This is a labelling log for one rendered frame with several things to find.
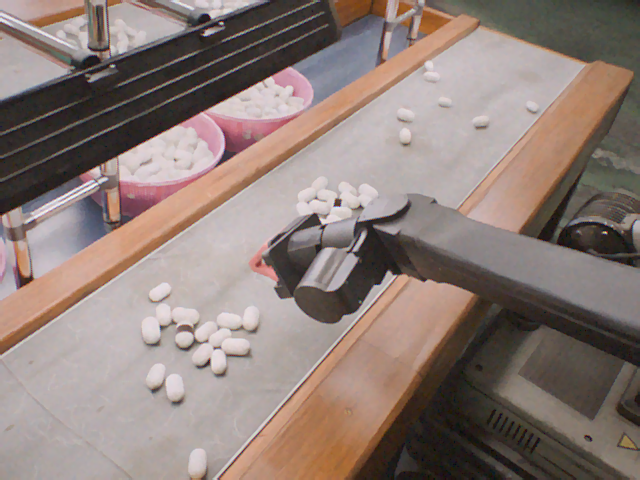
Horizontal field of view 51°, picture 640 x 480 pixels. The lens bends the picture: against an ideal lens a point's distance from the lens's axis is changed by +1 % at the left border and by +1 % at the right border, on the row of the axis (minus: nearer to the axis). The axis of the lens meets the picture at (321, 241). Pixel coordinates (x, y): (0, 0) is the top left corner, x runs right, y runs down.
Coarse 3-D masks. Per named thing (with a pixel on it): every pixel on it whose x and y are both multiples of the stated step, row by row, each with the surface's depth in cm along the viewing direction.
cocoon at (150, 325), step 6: (150, 318) 84; (144, 324) 83; (150, 324) 83; (156, 324) 84; (144, 330) 83; (150, 330) 82; (156, 330) 83; (144, 336) 82; (150, 336) 82; (156, 336) 82; (150, 342) 82; (156, 342) 83
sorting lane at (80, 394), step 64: (448, 64) 162; (512, 64) 167; (576, 64) 173; (384, 128) 134; (448, 128) 137; (512, 128) 141; (256, 192) 111; (384, 192) 116; (448, 192) 119; (192, 256) 97; (64, 320) 85; (128, 320) 86; (0, 384) 76; (64, 384) 77; (128, 384) 78; (192, 384) 80; (256, 384) 81; (0, 448) 70; (64, 448) 71; (128, 448) 72; (192, 448) 73
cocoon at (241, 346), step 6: (222, 342) 83; (228, 342) 83; (234, 342) 83; (240, 342) 83; (246, 342) 83; (222, 348) 83; (228, 348) 83; (234, 348) 83; (240, 348) 83; (246, 348) 83
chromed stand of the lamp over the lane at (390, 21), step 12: (396, 0) 144; (420, 0) 157; (396, 12) 146; (408, 12) 155; (420, 12) 159; (384, 24) 148; (396, 24) 150; (384, 36) 150; (408, 36) 163; (384, 48) 151; (384, 60) 153
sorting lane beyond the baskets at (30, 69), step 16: (192, 0) 170; (208, 0) 172; (224, 0) 173; (240, 0) 175; (256, 0) 176; (80, 16) 153; (112, 16) 156; (128, 16) 157; (144, 16) 158; (160, 32) 153; (176, 32) 154; (0, 48) 136; (16, 48) 137; (128, 48) 145; (0, 64) 131; (16, 64) 132; (32, 64) 133; (48, 64) 134; (0, 80) 127; (16, 80) 128; (32, 80) 129; (48, 80) 129
